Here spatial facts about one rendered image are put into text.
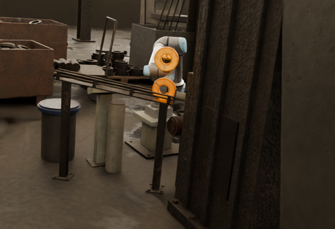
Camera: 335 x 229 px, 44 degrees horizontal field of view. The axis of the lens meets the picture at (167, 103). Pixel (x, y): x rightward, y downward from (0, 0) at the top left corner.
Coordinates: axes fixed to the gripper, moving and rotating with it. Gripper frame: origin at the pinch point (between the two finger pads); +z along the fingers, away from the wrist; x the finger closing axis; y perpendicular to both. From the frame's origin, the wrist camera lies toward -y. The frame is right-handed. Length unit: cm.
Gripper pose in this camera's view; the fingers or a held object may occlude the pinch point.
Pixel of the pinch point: (166, 56)
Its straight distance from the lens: 266.1
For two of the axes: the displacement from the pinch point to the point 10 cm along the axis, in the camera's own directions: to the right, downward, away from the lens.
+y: 1.2, -9.9, 0.0
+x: 9.9, 1.2, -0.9
